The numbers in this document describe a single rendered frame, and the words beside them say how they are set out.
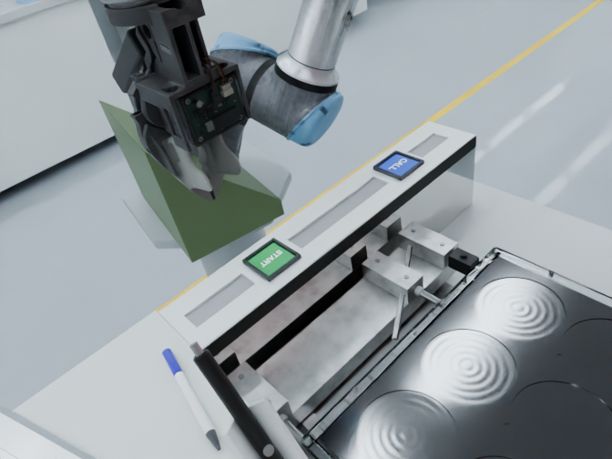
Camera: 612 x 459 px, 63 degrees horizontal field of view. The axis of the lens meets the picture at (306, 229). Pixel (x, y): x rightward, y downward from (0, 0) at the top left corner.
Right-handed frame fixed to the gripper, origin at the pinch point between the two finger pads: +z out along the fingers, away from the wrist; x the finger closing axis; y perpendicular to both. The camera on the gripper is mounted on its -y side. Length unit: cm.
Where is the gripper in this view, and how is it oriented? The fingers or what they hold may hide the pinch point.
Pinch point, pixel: (206, 187)
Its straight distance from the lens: 55.4
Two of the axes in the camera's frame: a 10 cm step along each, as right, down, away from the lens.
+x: 7.2, -5.3, 4.5
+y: 6.7, 3.8, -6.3
